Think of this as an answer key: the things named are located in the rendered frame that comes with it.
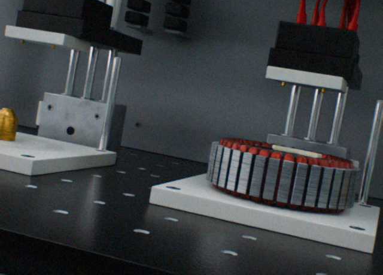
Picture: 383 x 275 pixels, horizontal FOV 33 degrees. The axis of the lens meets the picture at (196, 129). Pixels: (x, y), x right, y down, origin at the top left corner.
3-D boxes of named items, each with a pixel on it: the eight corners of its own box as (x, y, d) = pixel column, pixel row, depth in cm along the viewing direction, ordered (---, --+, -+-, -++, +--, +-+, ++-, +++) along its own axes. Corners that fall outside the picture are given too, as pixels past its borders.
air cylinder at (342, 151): (337, 205, 60) (347, 146, 60) (257, 189, 62) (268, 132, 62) (341, 199, 65) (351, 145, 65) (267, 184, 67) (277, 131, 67)
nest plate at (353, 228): (372, 254, 40) (376, 234, 40) (148, 203, 45) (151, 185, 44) (377, 221, 55) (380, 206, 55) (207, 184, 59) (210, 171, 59)
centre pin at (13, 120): (6, 141, 55) (11, 109, 55) (-13, 137, 56) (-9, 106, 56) (19, 141, 57) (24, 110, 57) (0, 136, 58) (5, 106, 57)
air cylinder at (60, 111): (99, 155, 67) (108, 102, 67) (35, 142, 69) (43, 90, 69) (119, 153, 72) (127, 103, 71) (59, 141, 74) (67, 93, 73)
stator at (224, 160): (333, 222, 42) (343, 165, 42) (179, 185, 47) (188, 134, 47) (364, 207, 52) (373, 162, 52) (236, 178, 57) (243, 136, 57)
